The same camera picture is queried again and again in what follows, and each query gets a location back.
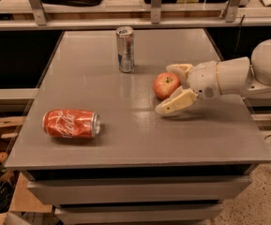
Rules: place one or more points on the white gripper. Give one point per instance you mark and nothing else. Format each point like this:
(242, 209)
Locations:
(203, 78)

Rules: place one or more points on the metal shelf bracket left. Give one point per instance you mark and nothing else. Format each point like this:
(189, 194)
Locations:
(38, 12)

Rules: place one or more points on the silver blue energy drink can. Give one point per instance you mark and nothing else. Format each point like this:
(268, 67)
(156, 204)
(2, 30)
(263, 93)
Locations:
(125, 48)

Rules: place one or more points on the grey cabinet with drawers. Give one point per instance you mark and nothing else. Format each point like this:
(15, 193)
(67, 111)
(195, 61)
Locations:
(141, 167)

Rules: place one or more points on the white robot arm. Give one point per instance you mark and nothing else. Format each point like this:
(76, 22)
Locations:
(249, 77)

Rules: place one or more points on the crushed red coke can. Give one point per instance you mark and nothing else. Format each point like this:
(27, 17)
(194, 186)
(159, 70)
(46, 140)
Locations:
(68, 123)

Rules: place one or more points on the metal shelf bracket right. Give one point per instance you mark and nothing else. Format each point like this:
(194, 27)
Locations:
(229, 13)

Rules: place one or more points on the red apple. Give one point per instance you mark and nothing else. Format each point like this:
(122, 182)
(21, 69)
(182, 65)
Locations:
(165, 84)

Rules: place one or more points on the cardboard box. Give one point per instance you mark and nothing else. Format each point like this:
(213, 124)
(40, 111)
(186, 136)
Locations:
(22, 208)

